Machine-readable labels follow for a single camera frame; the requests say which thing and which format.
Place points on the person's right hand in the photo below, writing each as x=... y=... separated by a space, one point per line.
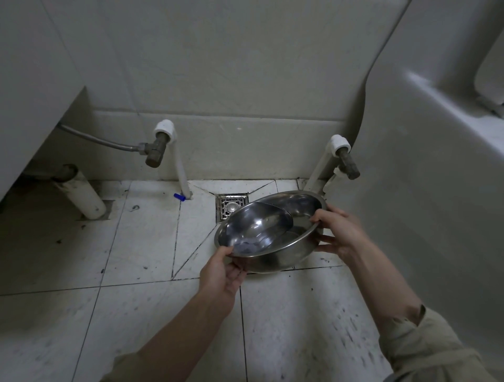
x=344 y=240

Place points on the person's left hand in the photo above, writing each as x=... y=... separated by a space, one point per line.
x=218 y=283

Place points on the stainless steel bowl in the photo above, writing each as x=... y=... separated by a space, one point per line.
x=267 y=259

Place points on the square metal floor drain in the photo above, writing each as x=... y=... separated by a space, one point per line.
x=226 y=204

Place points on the person's left forearm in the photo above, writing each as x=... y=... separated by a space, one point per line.
x=185 y=342

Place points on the white curved water pipe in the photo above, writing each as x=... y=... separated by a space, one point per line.
x=179 y=165

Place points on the person's beige left sleeve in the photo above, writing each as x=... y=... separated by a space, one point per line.
x=122 y=370

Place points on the person's beige sleeve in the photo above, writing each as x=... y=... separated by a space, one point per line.
x=429 y=350
x=122 y=370

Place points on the person's beige right sleeve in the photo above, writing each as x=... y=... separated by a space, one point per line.
x=429 y=350

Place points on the thick white drain pipe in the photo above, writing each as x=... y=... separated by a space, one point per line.
x=84 y=196

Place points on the white toilet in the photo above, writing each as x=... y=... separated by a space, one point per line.
x=425 y=196

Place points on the small blue plastic cap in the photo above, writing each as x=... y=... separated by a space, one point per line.
x=179 y=196

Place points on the white toilet lid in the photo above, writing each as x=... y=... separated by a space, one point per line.
x=492 y=78

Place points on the white vanity cabinet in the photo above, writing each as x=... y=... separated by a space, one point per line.
x=27 y=98

